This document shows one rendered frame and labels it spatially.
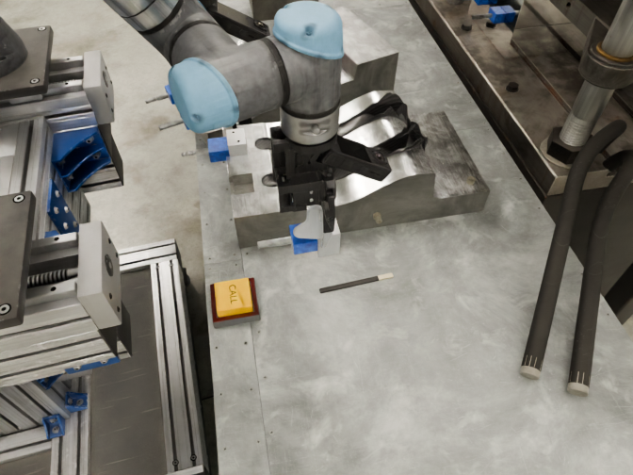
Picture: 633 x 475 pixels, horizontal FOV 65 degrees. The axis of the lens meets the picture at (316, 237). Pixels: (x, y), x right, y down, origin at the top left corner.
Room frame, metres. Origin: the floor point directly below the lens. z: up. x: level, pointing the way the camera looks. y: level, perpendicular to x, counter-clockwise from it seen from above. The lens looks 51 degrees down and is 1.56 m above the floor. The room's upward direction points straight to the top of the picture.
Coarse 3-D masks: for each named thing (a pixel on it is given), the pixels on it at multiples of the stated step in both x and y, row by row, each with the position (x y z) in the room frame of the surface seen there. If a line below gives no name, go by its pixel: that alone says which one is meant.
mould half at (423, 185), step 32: (224, 128) 0.84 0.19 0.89; (256, 128) 0.84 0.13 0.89; (384, 128) 0.79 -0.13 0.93; (448, 128) 0.88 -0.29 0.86; (256, 160) 0.74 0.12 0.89; (416, 160) 0.69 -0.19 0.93; (448, 160) 0.78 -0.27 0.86; (256, 192) 0.65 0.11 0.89; (352, 192) 0.65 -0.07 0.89; (384, 192) 0.65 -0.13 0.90; (416, 192) 0.66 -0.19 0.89; (448, 192) 0.68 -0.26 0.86; (480, 192) 0.69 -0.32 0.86; (256, 224) 0.60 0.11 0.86; (288, 224) 0.61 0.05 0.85; (352, 224) 0.64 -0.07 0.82; (384, 224) 0.65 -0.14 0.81
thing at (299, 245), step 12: (336, 228) 0.51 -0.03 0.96; (264, 240) 0.50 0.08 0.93; (276, 240) 0.50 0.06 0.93; (288, 240) 0.50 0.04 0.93; (300, 240) 0.50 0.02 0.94; (312, 240) 0.50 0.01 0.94; (336, 240) 0.50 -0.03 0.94; (300, 252) 0.49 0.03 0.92; (324, 252) 0.50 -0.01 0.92; (336, 252) 0.50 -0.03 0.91
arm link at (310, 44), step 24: (288, 24) 0.49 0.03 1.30; (312, 24) 0.49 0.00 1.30; (336, 24) 0.50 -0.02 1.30; (288, 48) 0.49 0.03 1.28; (312, 48) 0.48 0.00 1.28; (336, 48) 0.50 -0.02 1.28; (288, 72) 0.47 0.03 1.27; (312, 72) 0.48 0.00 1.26; (336, 72) 0.50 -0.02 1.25; (312, 96) 0.48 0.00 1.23; (336, 96) 0.50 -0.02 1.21
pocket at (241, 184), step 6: (240, 174) 0.70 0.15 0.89; (246, 174) 0.71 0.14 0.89; (234, 180) 0.70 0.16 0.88; (240, 180) 0.70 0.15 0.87; (246, 180) 0.71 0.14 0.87; (252, 180) 0.71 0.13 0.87; (234, 186) 0.70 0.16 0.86; (240, 186) 0.70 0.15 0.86; (246, 186) 0.70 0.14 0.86; (252, 186) 0.70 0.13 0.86; (234, 192) 0.67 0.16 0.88; (240, 192) 0.68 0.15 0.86; (246, 192) 0.68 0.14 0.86
